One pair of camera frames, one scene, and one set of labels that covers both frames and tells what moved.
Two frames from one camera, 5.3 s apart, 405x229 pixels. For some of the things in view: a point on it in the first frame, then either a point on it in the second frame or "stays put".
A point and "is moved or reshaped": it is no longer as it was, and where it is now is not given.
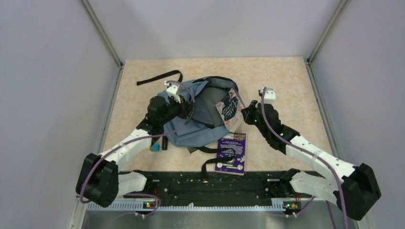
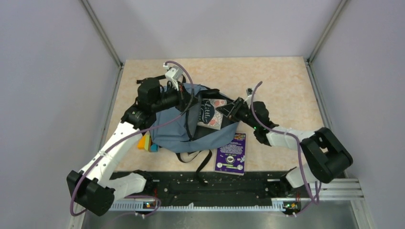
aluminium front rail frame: [311, 213] stays put
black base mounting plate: [207, 186] stays put
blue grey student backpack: [206, 126] is moved or reshaped
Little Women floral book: [229, 109] is moved or reshaped
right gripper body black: [251, 118] -> [239, 111]
